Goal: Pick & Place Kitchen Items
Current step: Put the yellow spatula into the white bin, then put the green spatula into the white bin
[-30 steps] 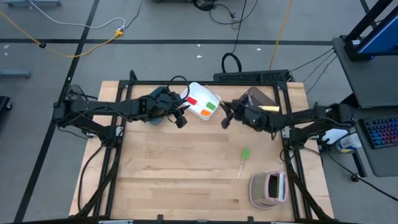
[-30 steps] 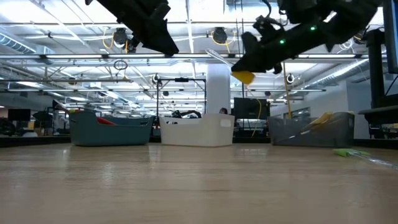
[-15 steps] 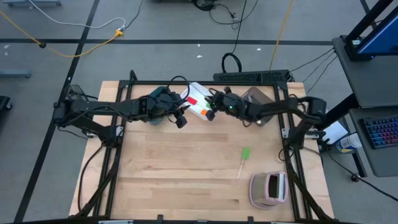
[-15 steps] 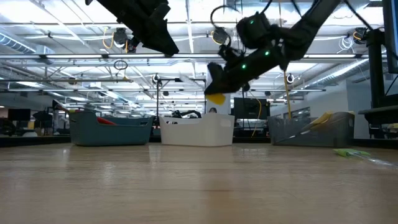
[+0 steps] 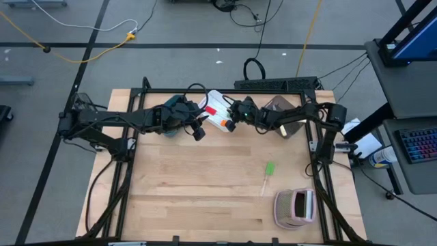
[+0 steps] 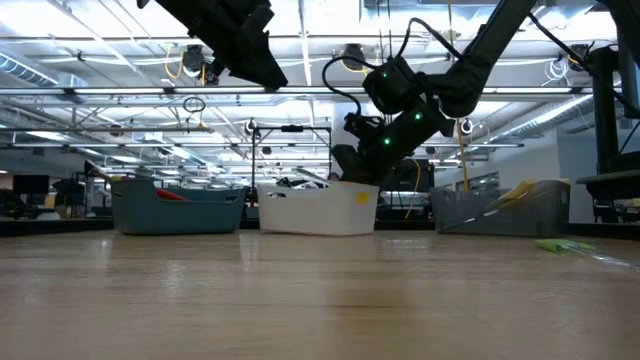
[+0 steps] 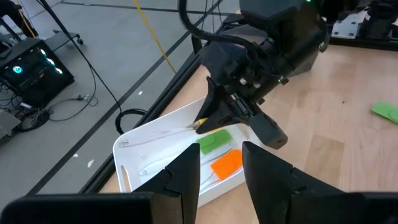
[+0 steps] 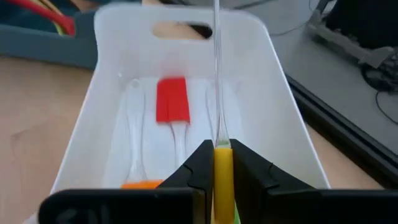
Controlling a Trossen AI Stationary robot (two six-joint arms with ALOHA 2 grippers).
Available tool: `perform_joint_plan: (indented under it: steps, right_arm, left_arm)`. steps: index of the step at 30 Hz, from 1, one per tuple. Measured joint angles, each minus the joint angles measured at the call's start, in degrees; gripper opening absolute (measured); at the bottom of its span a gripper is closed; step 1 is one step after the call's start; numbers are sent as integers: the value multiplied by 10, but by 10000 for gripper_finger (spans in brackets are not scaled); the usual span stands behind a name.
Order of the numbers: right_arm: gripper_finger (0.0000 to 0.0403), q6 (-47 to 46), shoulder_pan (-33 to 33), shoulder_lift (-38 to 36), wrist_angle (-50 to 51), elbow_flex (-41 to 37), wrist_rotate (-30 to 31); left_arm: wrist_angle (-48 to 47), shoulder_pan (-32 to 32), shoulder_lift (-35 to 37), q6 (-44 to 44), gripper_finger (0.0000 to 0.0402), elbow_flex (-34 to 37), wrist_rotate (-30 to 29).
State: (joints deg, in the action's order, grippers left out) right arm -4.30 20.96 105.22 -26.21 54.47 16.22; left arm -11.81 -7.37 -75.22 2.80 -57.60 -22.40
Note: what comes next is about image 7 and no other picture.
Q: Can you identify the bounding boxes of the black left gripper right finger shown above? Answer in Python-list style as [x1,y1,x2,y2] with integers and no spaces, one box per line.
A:
[241,141,343,224]

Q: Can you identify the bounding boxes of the black computer tower with lights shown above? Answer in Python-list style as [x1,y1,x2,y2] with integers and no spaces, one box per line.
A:
[0,39,75,109]

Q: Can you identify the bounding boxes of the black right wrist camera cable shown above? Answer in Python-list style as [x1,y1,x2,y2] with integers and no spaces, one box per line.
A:
[177,0,259,47]

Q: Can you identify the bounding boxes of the black stand foot with caster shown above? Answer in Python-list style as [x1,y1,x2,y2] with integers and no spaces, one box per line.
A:
[43,29,85,52]

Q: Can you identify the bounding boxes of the white plastic bin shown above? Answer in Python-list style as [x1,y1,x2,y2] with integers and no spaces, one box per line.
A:
[112,95,262,208]

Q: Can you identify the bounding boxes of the green spatula with clear handle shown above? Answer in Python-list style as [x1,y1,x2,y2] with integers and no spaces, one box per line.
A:
[138,128,234,177]
[369,101,398,125]

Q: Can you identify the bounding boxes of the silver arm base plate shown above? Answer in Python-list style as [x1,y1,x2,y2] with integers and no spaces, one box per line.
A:
[331,11,371,40]

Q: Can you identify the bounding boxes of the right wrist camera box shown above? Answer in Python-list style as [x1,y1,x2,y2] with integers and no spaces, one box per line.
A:
[198,39,261,82]

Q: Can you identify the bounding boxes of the orange spatula with clear handle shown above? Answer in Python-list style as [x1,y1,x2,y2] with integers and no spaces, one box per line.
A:
[198,148,244,191]

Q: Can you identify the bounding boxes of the black coiled floor cable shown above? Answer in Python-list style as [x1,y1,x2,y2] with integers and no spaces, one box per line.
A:
[36,0,149,135]

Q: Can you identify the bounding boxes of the yellow spatula with clear handle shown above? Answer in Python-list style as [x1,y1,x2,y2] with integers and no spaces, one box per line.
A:
[119,117,209,149]

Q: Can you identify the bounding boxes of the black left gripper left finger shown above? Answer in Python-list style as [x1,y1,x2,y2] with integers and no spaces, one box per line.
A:
[133,142,201,224]

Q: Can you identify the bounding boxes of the black floor cable bundle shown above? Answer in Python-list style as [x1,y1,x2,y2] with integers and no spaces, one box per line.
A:
[0,93,99,133]

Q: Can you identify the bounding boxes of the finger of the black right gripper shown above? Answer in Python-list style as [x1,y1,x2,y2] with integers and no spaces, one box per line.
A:
[197,98,249,134]
[195,77,233,133]

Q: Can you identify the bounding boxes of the grey floor box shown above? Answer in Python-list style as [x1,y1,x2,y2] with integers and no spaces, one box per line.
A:
[0,108,22,141]

